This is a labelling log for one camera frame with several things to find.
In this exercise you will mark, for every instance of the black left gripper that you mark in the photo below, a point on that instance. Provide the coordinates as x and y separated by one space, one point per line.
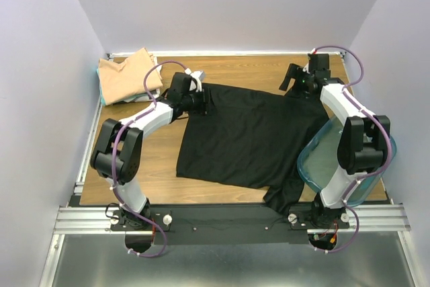
203 107

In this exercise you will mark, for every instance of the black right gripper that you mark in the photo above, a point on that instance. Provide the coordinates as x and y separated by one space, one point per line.
294 71

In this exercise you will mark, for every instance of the black t shirt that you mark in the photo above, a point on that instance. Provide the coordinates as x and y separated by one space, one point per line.
251 139

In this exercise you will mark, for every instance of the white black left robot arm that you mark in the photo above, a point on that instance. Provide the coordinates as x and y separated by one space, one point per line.
117 152

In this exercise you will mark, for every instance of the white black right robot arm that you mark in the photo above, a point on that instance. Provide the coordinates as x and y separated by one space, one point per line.
335 94

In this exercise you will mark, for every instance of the folded white printed t shirt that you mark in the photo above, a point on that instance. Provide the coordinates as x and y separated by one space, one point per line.
148 88

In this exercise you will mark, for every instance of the teal plastic bin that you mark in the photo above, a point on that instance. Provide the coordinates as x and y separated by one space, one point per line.
315 166

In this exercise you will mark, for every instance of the folded tan t shirt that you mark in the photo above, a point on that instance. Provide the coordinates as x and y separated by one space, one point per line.
127 76

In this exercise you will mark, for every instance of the folded teal t shirt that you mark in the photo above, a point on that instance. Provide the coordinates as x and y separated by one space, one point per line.
104 74

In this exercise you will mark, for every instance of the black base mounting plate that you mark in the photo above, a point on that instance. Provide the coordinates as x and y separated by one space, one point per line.
222 224

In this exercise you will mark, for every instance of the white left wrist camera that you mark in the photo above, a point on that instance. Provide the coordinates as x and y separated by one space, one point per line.
196 79

